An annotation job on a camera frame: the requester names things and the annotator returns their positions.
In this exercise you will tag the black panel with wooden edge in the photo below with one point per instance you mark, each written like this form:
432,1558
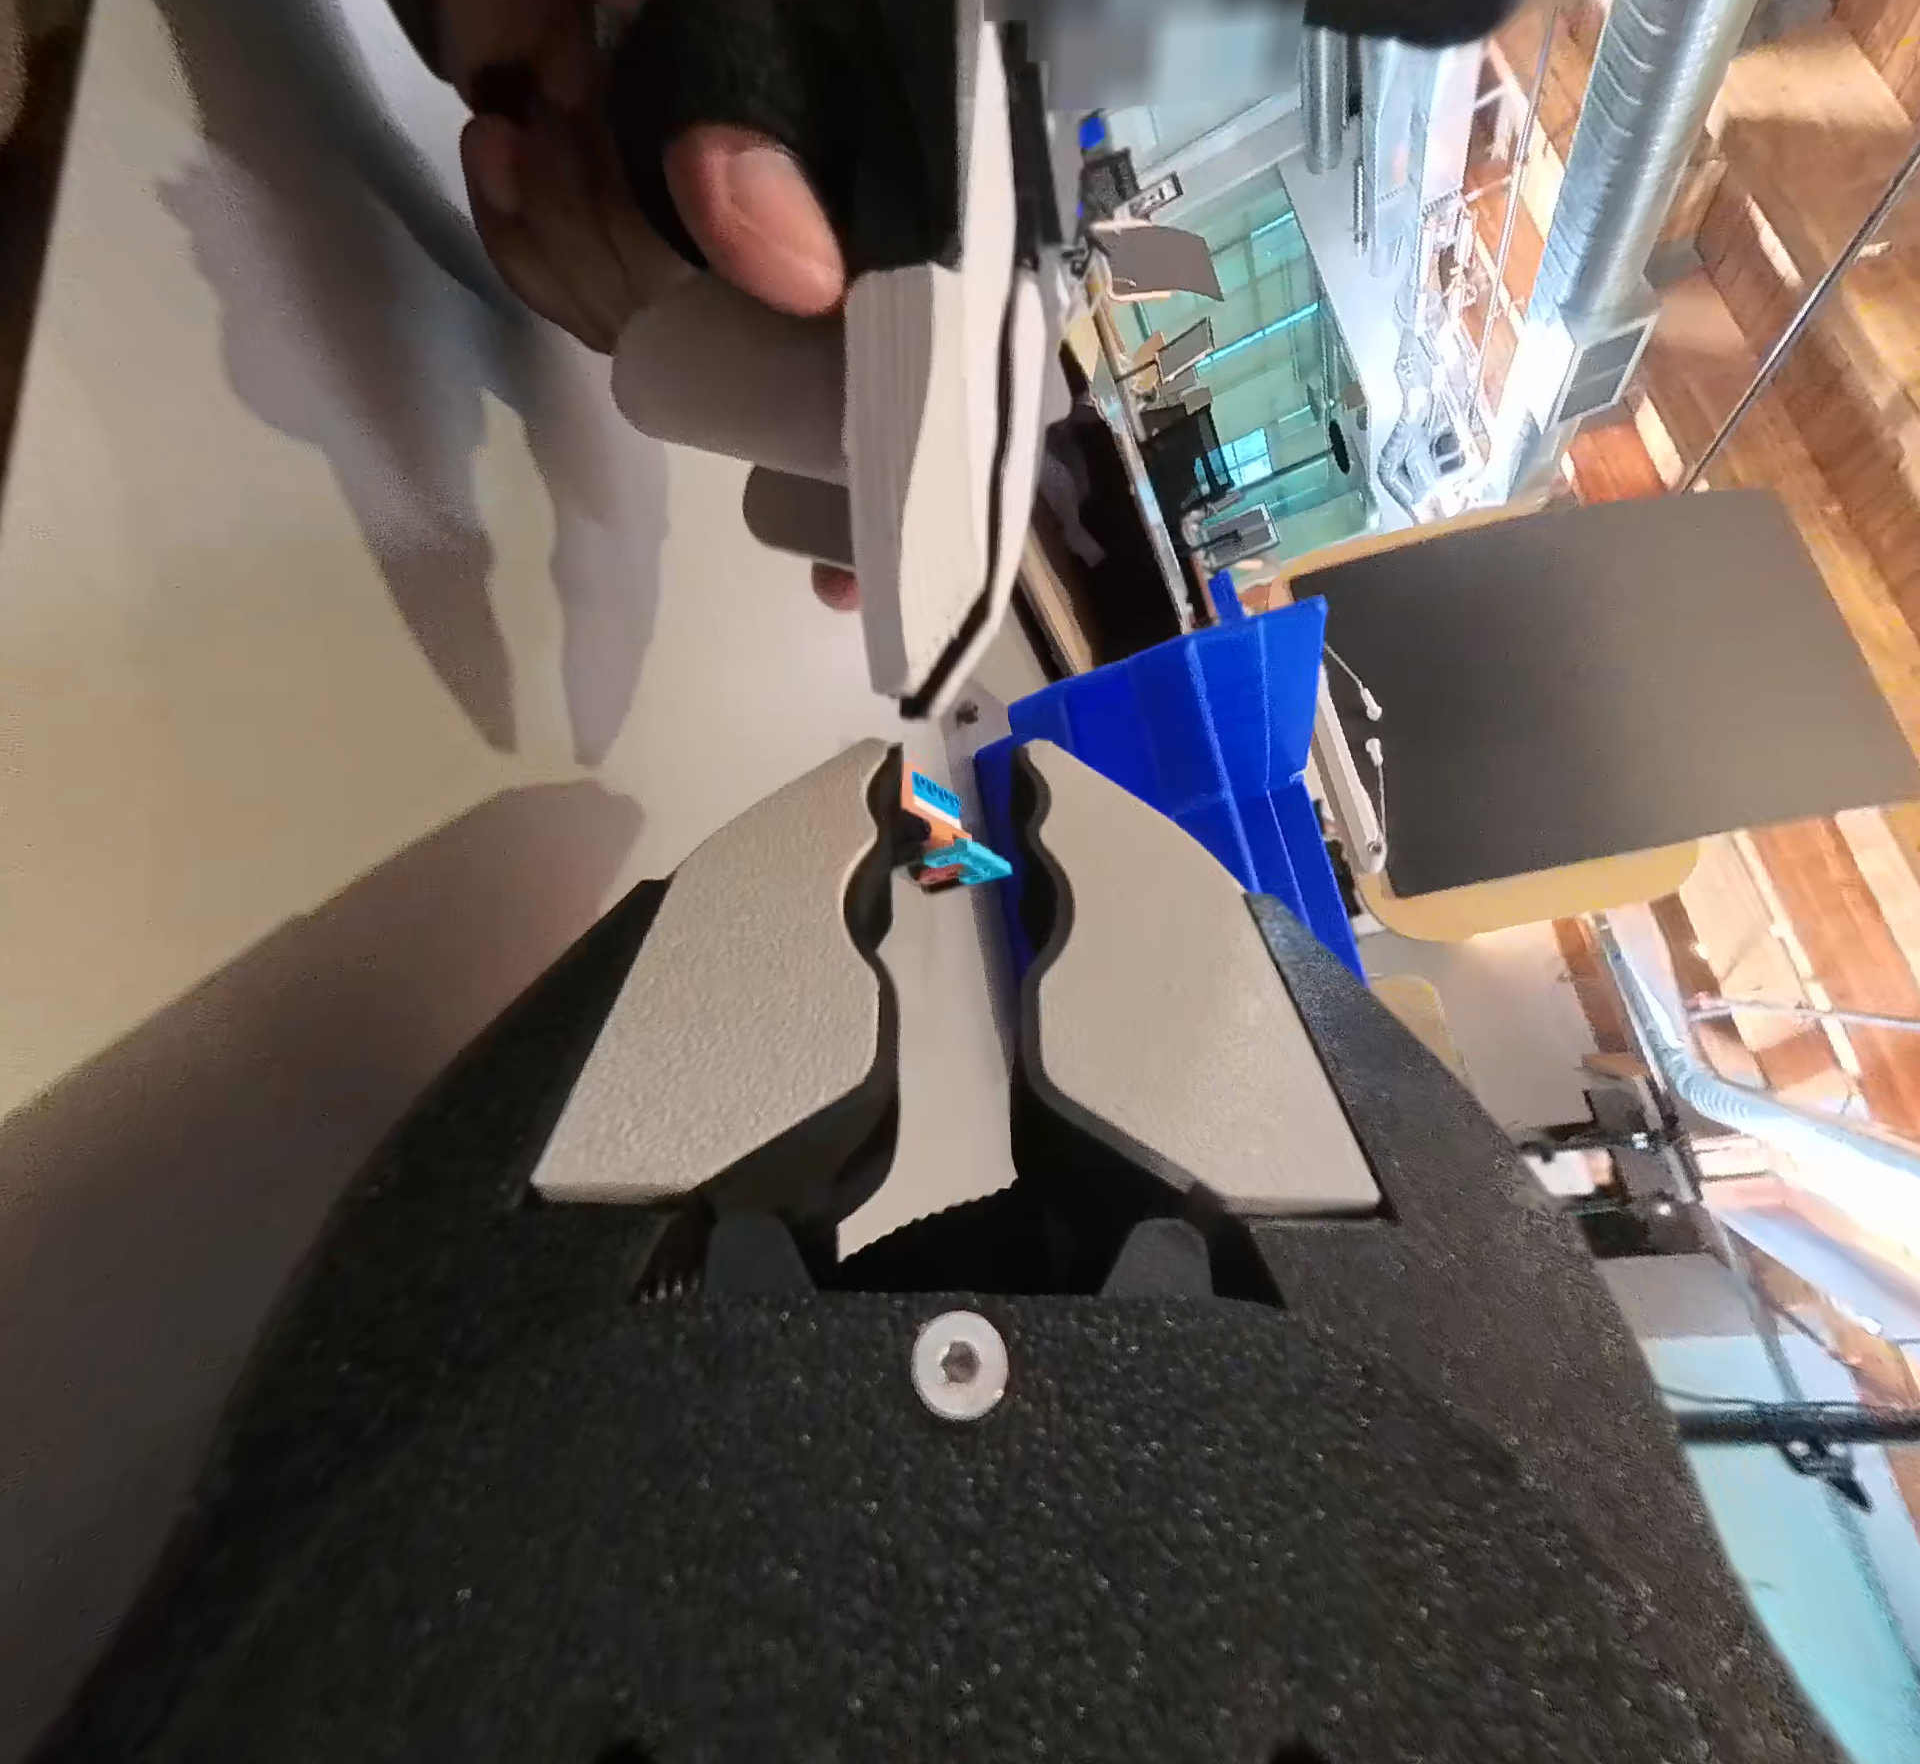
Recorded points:
1621,684

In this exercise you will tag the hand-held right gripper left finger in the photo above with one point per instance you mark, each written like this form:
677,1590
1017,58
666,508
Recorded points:
721,1031

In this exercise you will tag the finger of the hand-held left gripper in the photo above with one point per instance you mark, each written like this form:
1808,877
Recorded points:
930,445
1026,504

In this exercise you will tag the person's left hand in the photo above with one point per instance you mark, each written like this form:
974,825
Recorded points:
587,25

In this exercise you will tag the silver ventilation duct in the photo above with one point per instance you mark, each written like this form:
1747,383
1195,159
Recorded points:
1770,1105
1651,114

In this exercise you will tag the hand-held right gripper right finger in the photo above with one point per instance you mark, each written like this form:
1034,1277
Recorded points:
1200,1031

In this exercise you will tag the blue plastic bin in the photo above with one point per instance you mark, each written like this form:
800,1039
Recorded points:
1200,745

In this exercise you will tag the teal toy brick red cross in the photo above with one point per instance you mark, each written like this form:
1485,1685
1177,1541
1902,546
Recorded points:
937,828

